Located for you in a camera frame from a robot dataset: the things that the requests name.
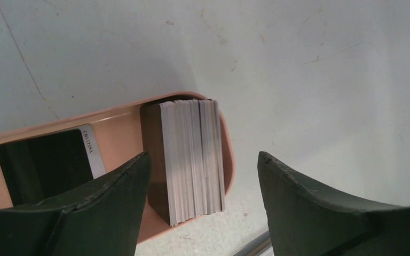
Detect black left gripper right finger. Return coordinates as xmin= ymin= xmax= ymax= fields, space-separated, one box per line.
xmin=257 ymin=151 xmax=410 ymax=255

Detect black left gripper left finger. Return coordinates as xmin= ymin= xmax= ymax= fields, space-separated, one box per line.
xmin=0 ymin=152 xmax=152 ymax=255

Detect peach plastic card tray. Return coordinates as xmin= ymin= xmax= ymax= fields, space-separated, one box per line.
xmin=0 ymin=91 xmax=235 ymax=245

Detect black card in tray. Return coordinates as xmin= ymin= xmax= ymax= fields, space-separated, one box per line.
xmin=0 ymin=124 xmax=106 ymax=206

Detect stack of credit cards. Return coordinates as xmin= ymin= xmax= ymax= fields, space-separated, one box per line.
xmin=140 ymin=99 xmax=225 ymax=227

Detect aluminium frame rail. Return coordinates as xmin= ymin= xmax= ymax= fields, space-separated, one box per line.
xmin=234 ymin=231 xmax=274 ymax=256

